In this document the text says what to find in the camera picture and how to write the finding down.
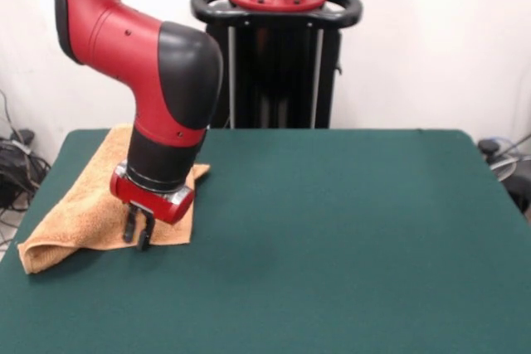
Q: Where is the dark green table cloth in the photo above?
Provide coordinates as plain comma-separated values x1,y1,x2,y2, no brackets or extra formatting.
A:
0,128,531,354

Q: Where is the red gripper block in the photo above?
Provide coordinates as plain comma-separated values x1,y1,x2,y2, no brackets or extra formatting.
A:
109,169,195,253

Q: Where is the round black base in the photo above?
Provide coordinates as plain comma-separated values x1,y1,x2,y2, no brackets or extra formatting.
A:
499,161,531,216

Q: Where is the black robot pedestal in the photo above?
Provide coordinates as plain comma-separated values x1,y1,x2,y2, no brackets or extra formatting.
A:
189,0,365,130

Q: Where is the tan terry towel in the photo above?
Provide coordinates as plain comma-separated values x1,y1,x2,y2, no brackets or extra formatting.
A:
17,123,212,275

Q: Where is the black cable tangle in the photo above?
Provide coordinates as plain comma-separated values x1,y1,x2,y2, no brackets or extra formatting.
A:
0,88,53,250
476,132,531,183

